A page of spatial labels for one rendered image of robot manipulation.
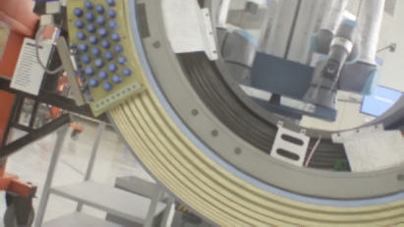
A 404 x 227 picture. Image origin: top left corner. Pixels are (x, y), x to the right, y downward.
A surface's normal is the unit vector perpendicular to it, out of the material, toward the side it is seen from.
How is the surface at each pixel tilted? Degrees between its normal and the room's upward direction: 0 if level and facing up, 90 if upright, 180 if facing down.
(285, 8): 90
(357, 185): 90
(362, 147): 60
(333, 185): 90
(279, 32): 90
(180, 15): 76
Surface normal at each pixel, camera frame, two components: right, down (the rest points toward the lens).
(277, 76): -0.10, -0.09
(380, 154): -0.18, -0.62
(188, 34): 0.45, -0.18
